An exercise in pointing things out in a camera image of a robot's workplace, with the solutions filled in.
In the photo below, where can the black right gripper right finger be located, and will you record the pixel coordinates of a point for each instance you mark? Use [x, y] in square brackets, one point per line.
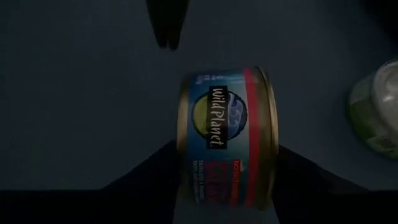
[335, 207]

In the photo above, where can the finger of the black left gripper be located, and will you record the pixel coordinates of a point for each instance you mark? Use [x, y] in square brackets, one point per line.
[179, 21]
[158, 21]

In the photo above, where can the green label silver can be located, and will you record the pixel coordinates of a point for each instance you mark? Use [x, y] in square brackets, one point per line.
[373, 118]

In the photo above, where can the blue table mat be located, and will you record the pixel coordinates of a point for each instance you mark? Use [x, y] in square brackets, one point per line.
[77, 93]

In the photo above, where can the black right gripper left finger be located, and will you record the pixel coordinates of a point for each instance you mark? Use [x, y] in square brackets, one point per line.
[93, 207]

